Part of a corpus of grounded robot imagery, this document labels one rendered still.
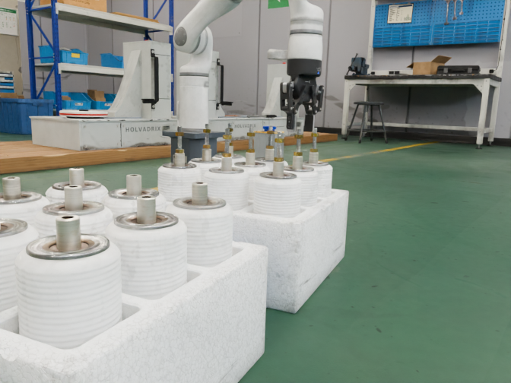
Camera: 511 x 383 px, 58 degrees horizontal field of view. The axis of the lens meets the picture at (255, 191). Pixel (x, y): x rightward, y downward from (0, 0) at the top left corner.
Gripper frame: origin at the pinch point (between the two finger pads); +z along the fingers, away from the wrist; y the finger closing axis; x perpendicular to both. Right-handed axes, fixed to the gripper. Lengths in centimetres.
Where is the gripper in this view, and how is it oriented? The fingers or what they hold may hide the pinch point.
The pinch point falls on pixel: (300, 125)
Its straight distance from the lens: 104.4
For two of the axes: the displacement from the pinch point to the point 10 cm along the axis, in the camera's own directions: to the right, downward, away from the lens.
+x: -7.6, -1.5, 6.3
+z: -0.4, 9.8, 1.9
